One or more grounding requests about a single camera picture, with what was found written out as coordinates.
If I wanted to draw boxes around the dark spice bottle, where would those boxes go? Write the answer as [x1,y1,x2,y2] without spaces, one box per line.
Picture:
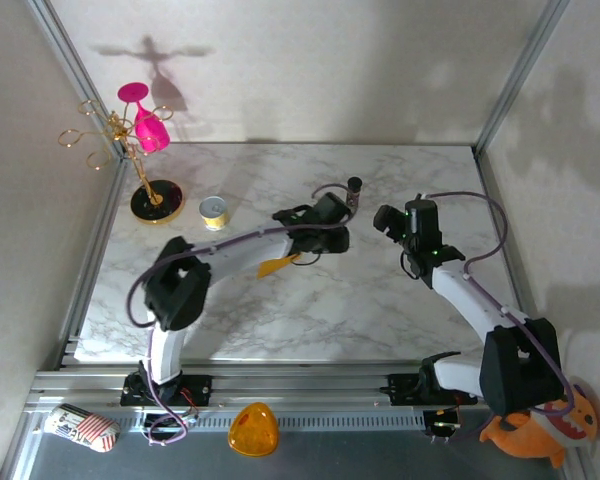
[346,175,365,207]

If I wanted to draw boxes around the yellow tin can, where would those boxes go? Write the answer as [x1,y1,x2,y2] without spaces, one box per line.
[198,196,231,232]

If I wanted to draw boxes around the gold glass rack stand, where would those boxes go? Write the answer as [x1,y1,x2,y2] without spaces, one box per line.
[57,98,186,225]

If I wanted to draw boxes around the black controller board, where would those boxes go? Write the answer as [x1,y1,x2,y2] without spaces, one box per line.
[140,410,197,435]
[423,408,464,444]

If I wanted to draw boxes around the orange triangular plastic container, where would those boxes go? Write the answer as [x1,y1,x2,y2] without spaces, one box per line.
[227,401,281,458]

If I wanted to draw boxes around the pink wine glass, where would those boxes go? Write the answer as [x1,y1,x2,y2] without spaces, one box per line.
[117,82,172,154]

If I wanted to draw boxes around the orange shark plush toy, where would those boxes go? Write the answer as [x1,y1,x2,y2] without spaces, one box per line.
[478,384,600,470]

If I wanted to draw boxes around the striped white fabric pouch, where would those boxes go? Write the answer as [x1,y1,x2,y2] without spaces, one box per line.
[43,402,122,454]

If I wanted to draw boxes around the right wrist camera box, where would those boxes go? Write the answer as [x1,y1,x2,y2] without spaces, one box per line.
[403,198,442,242]

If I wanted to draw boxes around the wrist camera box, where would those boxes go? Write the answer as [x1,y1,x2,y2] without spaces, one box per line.
[312,192,354,227]
[403,198,442,242]

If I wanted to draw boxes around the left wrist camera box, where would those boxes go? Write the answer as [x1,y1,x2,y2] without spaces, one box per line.
[312,192,354,227]

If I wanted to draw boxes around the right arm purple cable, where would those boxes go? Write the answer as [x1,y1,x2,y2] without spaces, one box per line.
[417,189,577,445]

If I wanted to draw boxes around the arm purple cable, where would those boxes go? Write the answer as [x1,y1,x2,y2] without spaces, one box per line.
[417,189,577,445]
[127,182,356,447]

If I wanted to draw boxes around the aluminium side rail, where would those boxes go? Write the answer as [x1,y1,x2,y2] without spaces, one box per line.
[53,152,131,372]
[473,148,556,371]

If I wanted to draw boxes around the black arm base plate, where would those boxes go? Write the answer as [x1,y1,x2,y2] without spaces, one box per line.
[387,372,479,406]
[119,373,214,407]

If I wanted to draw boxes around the aluminium mounting rail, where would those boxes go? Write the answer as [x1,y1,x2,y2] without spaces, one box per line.
[23,367,567,415]

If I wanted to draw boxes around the slotted grey cable duct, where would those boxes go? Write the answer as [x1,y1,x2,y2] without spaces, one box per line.
[139,410,427,432]

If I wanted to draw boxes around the aluminium frame post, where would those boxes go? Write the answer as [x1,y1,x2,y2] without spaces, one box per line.
[472,0,572,157]
[23,0,131,159]

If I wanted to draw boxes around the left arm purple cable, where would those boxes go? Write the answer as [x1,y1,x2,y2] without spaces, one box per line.
[127,182,356,447]

